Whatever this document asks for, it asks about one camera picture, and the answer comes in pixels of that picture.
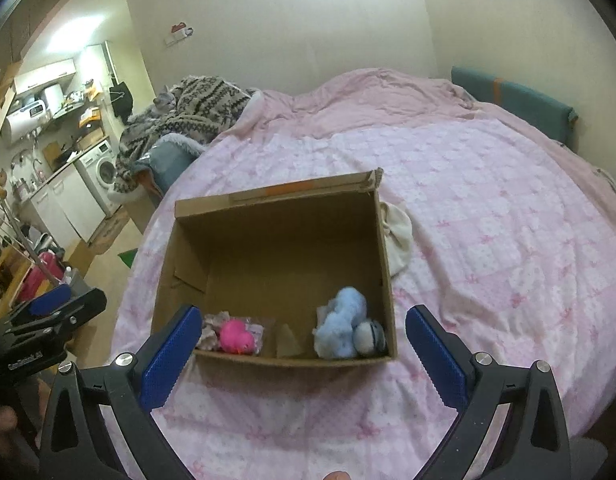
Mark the beige lace scrunchie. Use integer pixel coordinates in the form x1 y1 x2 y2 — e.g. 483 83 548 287
196 311 230 351

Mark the pink rubber duck toy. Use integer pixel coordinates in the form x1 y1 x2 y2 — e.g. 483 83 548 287
219 318 256 356

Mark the clear plastic packet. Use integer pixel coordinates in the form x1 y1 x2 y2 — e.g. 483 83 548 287
245 316 276 356

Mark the tan cylindrical roll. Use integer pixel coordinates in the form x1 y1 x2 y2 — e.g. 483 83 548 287
275 324 303 359

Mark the person's left hand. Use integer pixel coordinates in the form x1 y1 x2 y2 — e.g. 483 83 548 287
0 375 51 468

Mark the pink suitcase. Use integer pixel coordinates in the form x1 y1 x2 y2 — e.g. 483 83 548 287
17 250 64 302

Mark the cream cloth beside box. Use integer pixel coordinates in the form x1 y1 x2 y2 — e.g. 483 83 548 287
379 202 414 278

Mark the pink patterned bed quilt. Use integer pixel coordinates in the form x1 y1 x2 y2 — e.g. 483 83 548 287
112 70 616 479

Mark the white kitchen cabinet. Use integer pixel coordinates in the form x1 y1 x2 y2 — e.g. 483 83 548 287
29 164 105 248

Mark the brown cardboard box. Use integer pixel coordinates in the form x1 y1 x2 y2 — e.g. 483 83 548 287
152 169 398 367

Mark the white washing machine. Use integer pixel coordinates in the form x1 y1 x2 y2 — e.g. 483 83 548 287
75 139 119 218

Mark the teal pet bed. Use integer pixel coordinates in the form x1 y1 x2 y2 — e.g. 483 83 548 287
132 133 206 198

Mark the teal headboard cushion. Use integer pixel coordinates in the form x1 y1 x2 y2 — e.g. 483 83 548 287
451 66 579 148

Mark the grey white cat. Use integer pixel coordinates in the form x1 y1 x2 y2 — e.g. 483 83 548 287
153 87 178 115

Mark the patterned knit blanket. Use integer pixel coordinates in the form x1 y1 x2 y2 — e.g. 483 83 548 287
113 76 255 197

